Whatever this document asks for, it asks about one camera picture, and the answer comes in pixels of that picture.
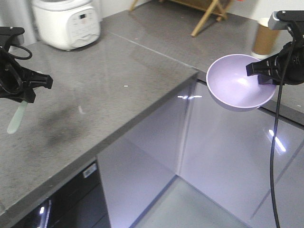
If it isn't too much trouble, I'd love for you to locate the wooden folding rack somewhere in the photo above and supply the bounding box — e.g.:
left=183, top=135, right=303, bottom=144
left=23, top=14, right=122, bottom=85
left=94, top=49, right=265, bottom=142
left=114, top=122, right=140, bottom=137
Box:
left=128, top=0, right=232, bottom=38

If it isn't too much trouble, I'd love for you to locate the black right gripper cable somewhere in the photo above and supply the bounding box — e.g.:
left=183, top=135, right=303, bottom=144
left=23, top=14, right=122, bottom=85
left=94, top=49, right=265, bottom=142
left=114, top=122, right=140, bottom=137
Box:
left=269, top=26, right=297, bottom=228

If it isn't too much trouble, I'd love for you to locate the grey cabinet door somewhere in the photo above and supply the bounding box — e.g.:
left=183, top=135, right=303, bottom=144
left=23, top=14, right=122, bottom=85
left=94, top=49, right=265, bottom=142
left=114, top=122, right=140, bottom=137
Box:
left=97, top=85, right=194, bottom=228

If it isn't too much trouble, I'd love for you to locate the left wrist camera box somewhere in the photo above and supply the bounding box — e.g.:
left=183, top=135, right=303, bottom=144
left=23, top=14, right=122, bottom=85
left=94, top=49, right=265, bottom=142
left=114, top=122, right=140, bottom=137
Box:
left=0, top=27, right=25, bottom=48

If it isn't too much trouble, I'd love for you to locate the pale green plastic spoon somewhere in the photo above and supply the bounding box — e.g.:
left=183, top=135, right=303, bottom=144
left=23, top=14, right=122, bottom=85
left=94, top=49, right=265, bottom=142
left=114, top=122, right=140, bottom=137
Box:
left=7, top=101, right=28, bottom=134

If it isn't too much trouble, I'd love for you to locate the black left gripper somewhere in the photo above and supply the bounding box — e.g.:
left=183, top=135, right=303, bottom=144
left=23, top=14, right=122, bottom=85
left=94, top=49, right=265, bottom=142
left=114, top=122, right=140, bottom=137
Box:
left=0, top=46, right=53, bottom=103

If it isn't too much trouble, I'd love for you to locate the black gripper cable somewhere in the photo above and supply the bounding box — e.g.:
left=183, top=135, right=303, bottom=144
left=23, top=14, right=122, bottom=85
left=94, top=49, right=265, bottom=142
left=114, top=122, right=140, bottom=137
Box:
left=269, top=26, right=297, bottom=228
left=7, top=44, right=33, bottom=60

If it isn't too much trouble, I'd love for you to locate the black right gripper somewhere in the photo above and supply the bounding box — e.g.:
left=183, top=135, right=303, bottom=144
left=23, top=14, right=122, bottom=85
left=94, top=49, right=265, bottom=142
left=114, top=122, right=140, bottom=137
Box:
left=246, top=41, right=304, bottom=85

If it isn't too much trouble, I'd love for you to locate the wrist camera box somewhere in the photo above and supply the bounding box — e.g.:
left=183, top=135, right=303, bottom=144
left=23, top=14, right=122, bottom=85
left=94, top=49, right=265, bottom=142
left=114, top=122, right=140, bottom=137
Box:
left=0, top=27, right=25, bottom=48
left=268, top=10, right=304, bottom=31

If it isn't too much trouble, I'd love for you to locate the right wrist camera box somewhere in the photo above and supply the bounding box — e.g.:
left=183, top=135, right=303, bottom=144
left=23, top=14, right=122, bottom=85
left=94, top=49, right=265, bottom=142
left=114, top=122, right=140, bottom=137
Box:
left=268, top=10, right=304, bottom=31

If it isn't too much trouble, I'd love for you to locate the lilac plastic bowl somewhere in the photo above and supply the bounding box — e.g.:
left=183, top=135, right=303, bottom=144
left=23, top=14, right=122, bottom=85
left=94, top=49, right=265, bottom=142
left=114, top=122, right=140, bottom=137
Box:
left=206, top=54, right=276, bottom=112

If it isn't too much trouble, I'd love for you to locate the brown paper cup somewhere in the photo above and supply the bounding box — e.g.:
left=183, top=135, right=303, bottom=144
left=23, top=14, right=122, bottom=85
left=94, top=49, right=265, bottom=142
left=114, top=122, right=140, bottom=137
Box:
left=251, top=18, right=280, bottom=59

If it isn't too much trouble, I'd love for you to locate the black drawer appliance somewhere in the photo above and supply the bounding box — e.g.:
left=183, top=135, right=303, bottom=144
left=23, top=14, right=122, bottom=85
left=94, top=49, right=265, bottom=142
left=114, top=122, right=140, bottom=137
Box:
left=13, top=162, right=110, bottom=228

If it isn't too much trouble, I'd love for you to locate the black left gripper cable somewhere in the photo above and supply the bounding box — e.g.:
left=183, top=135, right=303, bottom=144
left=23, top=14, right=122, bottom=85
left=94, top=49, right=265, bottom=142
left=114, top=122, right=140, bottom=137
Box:
left=7, top=44, right=33, bottom=60

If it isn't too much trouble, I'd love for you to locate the white rice cooker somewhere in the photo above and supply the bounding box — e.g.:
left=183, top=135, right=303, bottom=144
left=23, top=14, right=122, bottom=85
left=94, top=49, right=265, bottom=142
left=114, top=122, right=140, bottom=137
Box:
left=32, top=0, right=100, bottom=50

